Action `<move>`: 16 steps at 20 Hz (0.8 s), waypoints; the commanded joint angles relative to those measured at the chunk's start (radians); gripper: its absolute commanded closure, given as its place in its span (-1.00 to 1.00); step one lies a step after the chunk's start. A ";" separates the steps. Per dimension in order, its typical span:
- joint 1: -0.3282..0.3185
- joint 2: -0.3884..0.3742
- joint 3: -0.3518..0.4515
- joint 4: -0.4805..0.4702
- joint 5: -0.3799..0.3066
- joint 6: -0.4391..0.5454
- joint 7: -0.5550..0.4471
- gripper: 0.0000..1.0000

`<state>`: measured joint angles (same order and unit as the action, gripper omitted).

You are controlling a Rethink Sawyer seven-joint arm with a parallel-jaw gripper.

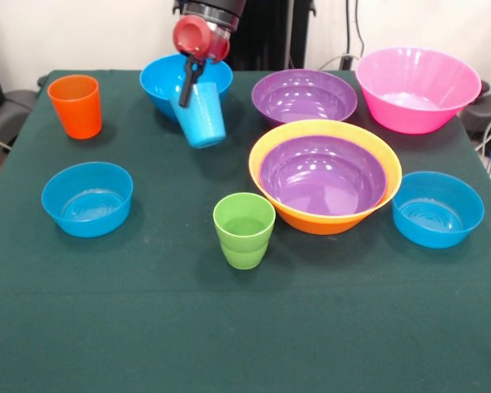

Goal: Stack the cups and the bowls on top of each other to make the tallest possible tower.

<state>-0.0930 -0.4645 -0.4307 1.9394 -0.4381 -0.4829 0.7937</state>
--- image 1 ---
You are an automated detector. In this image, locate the shallow blue plastic bowl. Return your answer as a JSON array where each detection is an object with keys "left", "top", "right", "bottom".
[
  {"left": 41, "top": 161, "right": 134, "bottom": 239},
  {"left": 391, "top": 170, "right": 485, "bottom": 250}
]

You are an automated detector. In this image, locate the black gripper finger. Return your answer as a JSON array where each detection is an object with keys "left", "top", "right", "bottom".
[
  {"left": 178, "top": 54, "right": 200, "bottom": 109},
  {"left": 194, "top": 58, "right": 209, "bottom": 84}
]

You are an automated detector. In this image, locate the green plastic cup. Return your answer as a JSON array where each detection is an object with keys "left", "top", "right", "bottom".
[{"left": 212, "top": 192, "right": 277, "bottom": 270}]

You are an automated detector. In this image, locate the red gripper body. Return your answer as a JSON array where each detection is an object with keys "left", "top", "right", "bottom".
[{"left": 172, "top": 15, "right": 232, "bottom": 66}]

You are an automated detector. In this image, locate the grey cable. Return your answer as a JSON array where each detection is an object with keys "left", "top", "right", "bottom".
[{"left": 318, "top": 52, "right": 359, "bottom": 71}]

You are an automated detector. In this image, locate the light blue plastic cup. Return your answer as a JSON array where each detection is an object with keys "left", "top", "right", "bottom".
[{"left": 170, "top": 81, "right": 227, "bottom": 150}]

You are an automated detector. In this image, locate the black rounded equipment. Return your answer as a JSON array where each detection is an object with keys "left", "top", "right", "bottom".
[{"left": 460, "top": 80, "right": 491, "bottom": 141}]

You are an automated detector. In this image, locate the orange plastic bowl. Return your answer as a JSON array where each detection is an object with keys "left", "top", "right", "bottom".
[{"left": 248, "top": 119, "right": 403, "bottom": 237}]

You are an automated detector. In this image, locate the pink plastic bowl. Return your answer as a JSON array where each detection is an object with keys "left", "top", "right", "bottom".
[{"left": 354, "top": 47, "right": 483, "bottom": 136}]

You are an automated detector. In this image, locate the purple plastic bowl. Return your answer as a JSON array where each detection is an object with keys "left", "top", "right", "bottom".
[
  {"left": 251, "top": 68, "right": 358, "bottom": 128},
  {"left": 259, "top": 134, "right": 389, "bottom": 217}
]

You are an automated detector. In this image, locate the deep blue plastic bowl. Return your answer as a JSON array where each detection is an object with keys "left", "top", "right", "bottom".
[{"left": 139, "top": 54, "right": 234, "bottom": 124}]

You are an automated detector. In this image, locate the dark green tablecloth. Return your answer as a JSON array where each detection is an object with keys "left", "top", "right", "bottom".
[{"left": 0, "top": 69, "right": 491, "bottom": 393}]

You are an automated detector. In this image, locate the orange plastic cup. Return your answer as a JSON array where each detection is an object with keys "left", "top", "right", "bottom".
[{"left": 47, "top": 74, "right": 103, "bottom": 141}]

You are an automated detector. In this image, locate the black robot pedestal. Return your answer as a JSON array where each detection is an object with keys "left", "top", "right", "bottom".
[{"left": 173, "top": 0, "right": 317, "bottom": 70}]

